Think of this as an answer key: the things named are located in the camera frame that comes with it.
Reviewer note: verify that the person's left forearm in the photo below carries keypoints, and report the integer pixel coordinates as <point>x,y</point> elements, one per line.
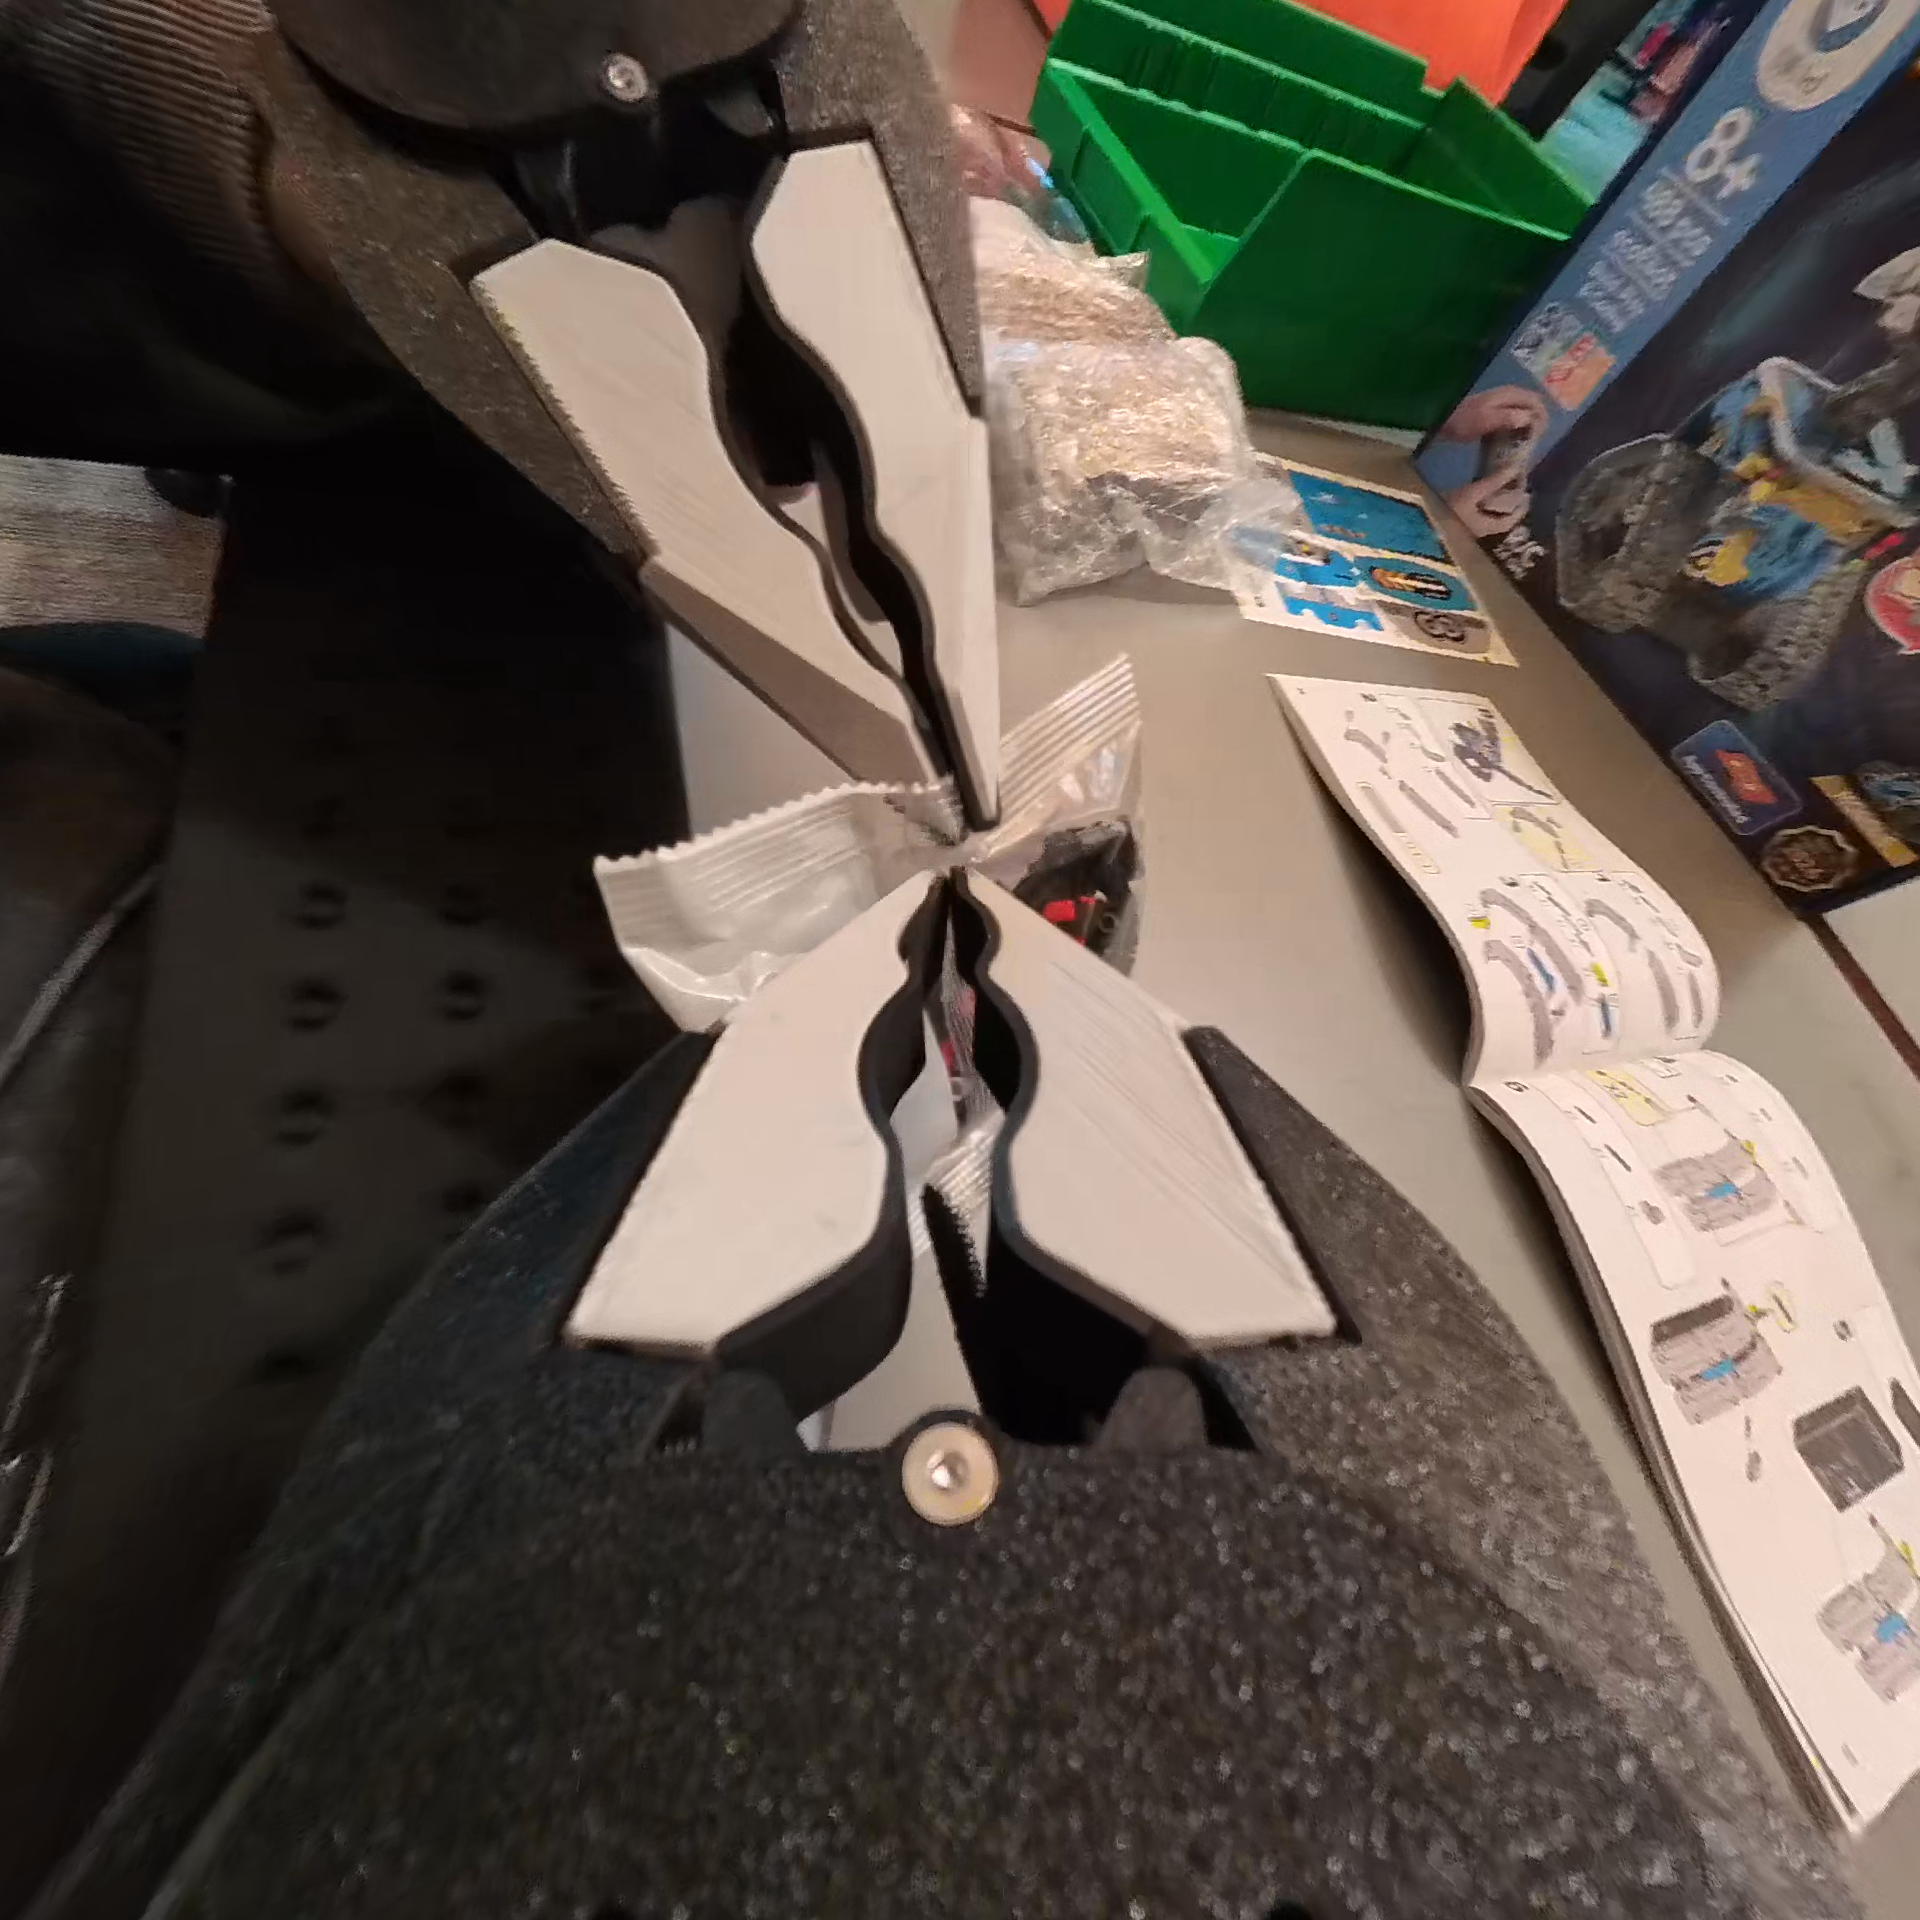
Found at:
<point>91,224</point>

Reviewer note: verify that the small clear parts bag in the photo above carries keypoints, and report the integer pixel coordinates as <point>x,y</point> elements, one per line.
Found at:
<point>722,901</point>

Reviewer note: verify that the white instruction booklet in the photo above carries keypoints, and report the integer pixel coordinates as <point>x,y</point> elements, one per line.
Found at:
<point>1651,1201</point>

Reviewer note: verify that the flat bubble wrap packet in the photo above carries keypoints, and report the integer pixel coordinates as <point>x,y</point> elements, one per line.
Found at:
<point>1050,283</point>

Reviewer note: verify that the grey desk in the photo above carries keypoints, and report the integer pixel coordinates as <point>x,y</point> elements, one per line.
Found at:
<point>1277,931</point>

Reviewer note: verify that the green plastic bin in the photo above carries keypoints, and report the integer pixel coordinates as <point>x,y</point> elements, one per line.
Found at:
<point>1320,255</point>

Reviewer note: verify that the dark blue toy box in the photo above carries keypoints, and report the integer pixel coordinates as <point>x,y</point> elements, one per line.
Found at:
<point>1725,524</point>

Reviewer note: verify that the orange plastic bin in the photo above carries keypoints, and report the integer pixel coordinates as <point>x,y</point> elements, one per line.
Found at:
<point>1440,36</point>

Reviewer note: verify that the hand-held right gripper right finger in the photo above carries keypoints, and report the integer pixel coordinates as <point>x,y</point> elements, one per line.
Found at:
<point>1155,1185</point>

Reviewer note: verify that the black perforated chair seat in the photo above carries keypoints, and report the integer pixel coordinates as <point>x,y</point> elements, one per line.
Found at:
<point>375,975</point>

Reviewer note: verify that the blue sticker sheet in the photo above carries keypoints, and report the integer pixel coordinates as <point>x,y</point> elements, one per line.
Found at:
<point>1365,556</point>

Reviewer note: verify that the large bubble wrap packet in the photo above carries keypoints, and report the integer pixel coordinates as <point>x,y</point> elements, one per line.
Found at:
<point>1126,450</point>

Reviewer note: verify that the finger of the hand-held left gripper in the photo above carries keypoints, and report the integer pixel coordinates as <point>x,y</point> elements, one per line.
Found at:
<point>645,404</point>
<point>886,375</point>

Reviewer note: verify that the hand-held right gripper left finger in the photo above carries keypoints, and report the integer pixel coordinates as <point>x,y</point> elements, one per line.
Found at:
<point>750,1185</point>

